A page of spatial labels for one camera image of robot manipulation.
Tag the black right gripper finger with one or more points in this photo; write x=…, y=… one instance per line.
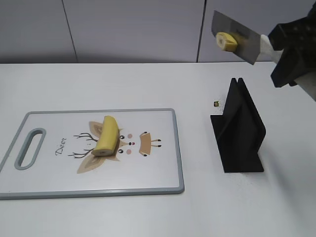
x=294, y=63

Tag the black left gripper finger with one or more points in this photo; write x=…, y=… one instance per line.
x=299, y=33

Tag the white-handled kitchen knife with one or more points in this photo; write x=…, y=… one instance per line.
x=252, y=44

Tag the cut banana piece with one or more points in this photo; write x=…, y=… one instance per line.
x=226, y=42

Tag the peeled yellow banana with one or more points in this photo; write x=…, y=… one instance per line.
x=108, y=133

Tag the black knife stand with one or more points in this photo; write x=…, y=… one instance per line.
x=239, y=131

